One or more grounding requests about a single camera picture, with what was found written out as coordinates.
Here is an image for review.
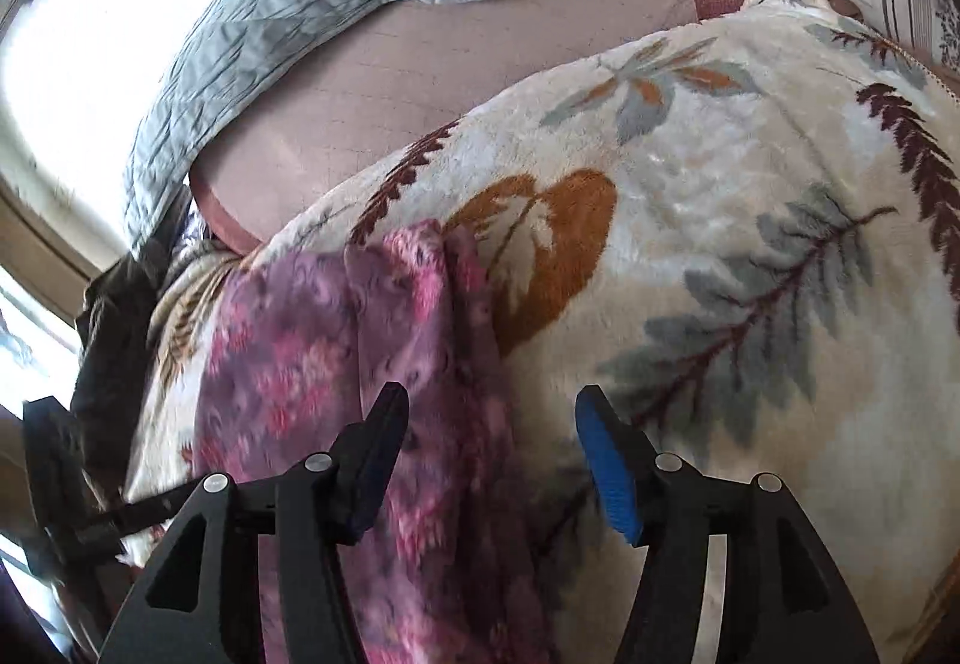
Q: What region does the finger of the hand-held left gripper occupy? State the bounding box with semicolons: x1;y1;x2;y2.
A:
97;487;185;531

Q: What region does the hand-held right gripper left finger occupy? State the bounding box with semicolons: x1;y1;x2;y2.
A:
97;382;410;664

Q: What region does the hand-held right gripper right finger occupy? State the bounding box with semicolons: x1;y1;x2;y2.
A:
575;385;883;664

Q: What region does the pink floral garment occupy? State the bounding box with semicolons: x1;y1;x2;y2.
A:
191;220;562;664

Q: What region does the window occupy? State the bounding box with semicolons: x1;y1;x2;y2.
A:
0;262;80;410

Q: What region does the dark brown cloth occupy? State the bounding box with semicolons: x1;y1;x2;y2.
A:
71;190;197;485

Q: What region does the cream leaf-print blanket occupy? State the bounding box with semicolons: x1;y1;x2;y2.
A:
124;0;960;664

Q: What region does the pink bed sheet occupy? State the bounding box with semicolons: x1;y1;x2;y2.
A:
187;0;752;257

